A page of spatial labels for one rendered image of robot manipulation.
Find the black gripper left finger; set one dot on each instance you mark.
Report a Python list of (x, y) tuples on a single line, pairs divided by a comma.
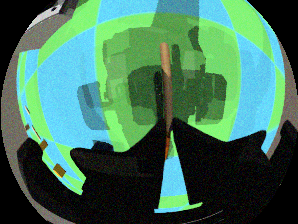
[(143, 164)]

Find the blue cube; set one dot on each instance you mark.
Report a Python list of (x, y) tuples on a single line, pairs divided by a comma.
[(103, 147)]

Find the orange string with tan wooden stick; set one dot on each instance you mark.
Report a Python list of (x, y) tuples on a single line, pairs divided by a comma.
[(168, 92)]

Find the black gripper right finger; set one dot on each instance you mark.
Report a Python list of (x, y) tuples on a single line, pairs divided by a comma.
[(203, 158)]

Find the small yellow cylinder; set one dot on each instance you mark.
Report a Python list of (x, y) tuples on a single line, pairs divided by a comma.
[(43, 145)]

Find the yellow cube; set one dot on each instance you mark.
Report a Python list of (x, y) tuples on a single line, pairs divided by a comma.
[(59, 171)]

